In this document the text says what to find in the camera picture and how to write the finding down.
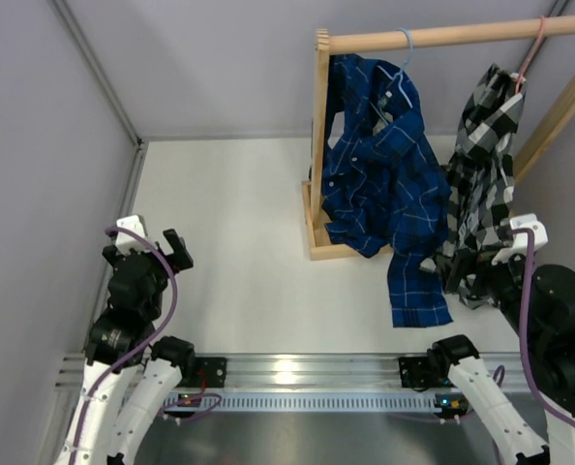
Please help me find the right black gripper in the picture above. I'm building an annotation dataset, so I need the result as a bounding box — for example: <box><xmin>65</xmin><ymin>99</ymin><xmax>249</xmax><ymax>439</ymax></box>
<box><xmin>437</xmin><ymin>241</ymin><xmax>544</xmax><ymax>344</ymax></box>

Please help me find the black white checkered shirt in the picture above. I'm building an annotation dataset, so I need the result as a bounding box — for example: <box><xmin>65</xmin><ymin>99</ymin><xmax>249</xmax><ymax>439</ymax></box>
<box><xmin>420</xmin><ymin>63</ymin><xmax>529</xmax><ymax>311</ymax></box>

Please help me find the pink wire hanger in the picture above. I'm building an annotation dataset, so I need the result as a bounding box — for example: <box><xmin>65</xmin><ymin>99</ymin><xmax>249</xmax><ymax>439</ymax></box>
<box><xmin>514</xmin><ymin>15</ymin><xmax>547</xmax><ymax>94</ymax></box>

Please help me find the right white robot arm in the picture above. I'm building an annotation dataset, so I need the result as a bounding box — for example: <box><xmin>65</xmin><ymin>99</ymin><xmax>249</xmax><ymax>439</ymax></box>
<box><xmin>427</xmin><ymin>254</ymin><xmax>575</xmax><ymax>464</ymax></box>

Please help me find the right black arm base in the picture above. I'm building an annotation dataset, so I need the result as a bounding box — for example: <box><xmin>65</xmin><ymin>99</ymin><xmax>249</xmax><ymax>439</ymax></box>
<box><xmin>398</xmin><ymin>356</ymin><xmax>453</xmax><ymax>392</ymax></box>

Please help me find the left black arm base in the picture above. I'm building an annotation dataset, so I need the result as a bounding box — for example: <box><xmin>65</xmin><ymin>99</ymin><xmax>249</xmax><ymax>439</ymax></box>
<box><xmin>178</xmin><ymin>356</ymin><xmax>227</xmax><ymax>389</ymax></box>

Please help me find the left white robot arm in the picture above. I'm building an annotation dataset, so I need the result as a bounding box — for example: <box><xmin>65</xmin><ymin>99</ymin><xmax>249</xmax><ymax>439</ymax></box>
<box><xmin>56</xmin><ymin>225</ymin><xmax>197</xmax><ymax>464</ymax></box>

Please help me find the blue plaid shirt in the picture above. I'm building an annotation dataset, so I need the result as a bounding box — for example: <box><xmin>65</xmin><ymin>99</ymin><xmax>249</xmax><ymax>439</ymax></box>
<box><xmin>321</xmin><ymin>54</ymin><xmax>452</xmax><ymax>328</ymax></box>

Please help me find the wooden clothes rack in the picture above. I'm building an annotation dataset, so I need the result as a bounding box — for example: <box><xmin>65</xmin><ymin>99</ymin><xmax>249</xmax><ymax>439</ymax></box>
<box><xmin>302</xmin><ymin>15</ymin><xmax>575</xmax><ymax>261</ymax></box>

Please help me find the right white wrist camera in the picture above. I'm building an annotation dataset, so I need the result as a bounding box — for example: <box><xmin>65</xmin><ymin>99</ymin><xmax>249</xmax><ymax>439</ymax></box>
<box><xmin>491</xmin><ymin>213</ymin><xmax>548</xmax><ymax>265</ymax></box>

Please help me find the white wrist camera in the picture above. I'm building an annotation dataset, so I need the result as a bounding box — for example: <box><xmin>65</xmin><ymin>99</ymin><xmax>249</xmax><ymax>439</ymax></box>
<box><xmin>106</xmin><ymin>214</ymin><xmax>148</xmax><ymax>256</ymax></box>
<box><xmin>491</xmin><ymin>213</ymin><xmax>548</xmax><ymax>265</ymax></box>

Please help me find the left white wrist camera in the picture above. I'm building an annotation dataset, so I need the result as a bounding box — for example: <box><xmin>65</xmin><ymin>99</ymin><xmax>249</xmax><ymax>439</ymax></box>
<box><xmin>106</xmin><ymin>214</ymin><xmax>148</xmax><ymax>256</ymax></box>

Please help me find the aluminium mounting rail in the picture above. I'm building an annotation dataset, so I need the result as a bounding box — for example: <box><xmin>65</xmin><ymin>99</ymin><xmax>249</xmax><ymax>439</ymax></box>
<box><xmin>57</xmin><ymin>352</ymin><xmax>535</xmax><ymax>391</ymax></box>

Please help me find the slotted grey cable duct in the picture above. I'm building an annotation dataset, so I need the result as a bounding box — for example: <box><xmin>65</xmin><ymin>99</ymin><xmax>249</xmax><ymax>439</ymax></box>
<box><xmin>164</xmin><ymin>391</ymin><xmax>441</xmax><ymax>414</ymax></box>

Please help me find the blue wire hanger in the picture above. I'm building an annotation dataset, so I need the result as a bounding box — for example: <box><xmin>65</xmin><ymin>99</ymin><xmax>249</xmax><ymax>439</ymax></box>
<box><xmin>378</xmin><ymin>27</ymin><xmax>414</xmax><ymax>109</ymax></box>

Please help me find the right aluminium frame post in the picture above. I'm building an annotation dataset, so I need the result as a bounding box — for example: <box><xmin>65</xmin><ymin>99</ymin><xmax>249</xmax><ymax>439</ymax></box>
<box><xmin>524</xmin><ymin>0</ymin><xmax>574</xmax><ymax>59</ymax></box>

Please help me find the aluminium frame post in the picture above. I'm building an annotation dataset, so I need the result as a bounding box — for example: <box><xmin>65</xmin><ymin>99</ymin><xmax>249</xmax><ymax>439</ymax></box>
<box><xmin>524</xmin><ymin>0</ymin><xmax>574</xmax><ymax>59</ymax></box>
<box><xmin>47</xmin><ymin>0</ymin><xmax>142</xmax><ymax>148</ymax></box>

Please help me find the left aluminium frame post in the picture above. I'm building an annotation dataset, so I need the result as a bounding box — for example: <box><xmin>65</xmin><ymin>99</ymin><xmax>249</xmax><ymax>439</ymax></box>
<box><xmin>47</xmin><ymin>0</ymin><xmax>142</xmax><ymax>148</ymax></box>

